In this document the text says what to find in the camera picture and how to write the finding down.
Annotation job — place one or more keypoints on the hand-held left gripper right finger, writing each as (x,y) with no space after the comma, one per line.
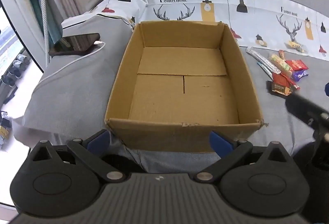
(218,139)

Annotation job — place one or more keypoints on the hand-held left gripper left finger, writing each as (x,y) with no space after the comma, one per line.
(98,139)

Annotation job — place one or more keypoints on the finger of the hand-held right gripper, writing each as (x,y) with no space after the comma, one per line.
(303,108)

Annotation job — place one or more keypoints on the thin red sausage stick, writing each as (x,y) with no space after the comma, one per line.
(291,82)

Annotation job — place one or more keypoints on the dark brown snack packet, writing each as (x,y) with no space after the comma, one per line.
(279,89)

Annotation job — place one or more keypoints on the red cartoon snack packet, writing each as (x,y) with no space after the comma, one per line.
(297,64)

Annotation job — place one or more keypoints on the cardboard box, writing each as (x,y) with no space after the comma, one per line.
(180,90)

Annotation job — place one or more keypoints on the purple snack packet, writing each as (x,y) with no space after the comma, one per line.
(300,75)

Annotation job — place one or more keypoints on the red stick packet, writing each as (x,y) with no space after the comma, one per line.
(281,80)

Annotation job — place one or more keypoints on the grey blanket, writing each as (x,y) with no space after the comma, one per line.
(77,95)

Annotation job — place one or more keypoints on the green and yellow snack packet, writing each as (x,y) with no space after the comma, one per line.
(281,63)

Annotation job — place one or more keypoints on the blue stick packet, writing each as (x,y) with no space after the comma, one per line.
(266,70)

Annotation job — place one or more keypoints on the red and gold candy bar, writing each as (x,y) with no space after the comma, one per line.
(282,54)

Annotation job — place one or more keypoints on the silver stick packet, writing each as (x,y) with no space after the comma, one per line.
(259,57)

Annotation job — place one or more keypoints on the black smartphone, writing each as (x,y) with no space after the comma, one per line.
(74,43)

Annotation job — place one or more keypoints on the printed deer and lamp bedsheet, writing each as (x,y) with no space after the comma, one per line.
(267,8)

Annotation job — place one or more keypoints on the row of shoes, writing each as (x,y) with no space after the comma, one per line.
(14,67)

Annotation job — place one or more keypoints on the striped pole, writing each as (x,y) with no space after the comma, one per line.
(44,21)

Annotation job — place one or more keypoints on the teal hanging garment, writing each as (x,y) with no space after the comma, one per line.
(33,0)

